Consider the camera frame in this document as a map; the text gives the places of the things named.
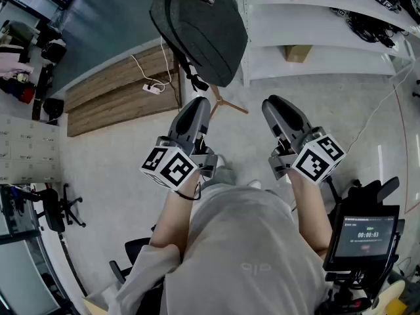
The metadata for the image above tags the black monitor mount rig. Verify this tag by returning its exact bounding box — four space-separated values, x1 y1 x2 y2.
316 267 410 315

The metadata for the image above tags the black wrist band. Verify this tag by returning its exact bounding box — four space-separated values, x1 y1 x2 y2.
173 181 202 201

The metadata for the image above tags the person's right forearm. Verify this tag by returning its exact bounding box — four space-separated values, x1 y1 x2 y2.
288 167 334 262

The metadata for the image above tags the light wooden desk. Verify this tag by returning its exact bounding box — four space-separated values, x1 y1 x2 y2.
81 295 111 315

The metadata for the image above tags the wooden plank pallet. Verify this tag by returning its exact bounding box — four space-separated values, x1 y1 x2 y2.
64 46 183 138

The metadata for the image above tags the dark grey backpack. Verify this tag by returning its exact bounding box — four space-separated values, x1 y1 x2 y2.
149 0 249 93

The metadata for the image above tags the white floor cable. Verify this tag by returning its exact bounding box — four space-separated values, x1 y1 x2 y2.
349 60 414 150

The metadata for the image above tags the person's grey shirt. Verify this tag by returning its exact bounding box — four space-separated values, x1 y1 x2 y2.
83 184 332 315

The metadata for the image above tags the black round bag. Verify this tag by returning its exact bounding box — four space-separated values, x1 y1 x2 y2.
42 97 65 117

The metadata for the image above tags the black swivel office chair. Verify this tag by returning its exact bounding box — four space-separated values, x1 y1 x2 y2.
32 184 87 232

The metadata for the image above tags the black framed monitor screen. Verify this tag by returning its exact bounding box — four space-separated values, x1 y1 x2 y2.
323 203 401 272

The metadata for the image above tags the white locker cabinet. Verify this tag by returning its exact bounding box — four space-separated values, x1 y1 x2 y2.
0 113 63 185

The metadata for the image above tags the small cardboard box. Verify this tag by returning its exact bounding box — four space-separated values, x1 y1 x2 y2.
283 44 312 64

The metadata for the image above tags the pile of clothes and bags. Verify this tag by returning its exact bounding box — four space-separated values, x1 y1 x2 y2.
0 20 68 104

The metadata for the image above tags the person's left forearm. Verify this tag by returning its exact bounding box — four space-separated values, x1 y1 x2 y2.
149 171 203 265

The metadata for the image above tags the brown wooden coat rack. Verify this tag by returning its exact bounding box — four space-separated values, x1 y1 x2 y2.
146 0 249 118

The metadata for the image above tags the bundle of black cables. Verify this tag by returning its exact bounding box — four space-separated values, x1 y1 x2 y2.
346 11 406 49

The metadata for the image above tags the white metal shelving unit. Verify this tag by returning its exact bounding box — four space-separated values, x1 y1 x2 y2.
226 0 420 88

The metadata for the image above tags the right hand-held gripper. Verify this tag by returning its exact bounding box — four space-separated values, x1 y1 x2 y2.
261 95 347 186

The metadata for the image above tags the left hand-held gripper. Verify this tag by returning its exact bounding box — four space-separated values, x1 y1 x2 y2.
139 97 220 191

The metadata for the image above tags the white power cable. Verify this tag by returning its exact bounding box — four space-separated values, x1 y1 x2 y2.
131 37 173 90

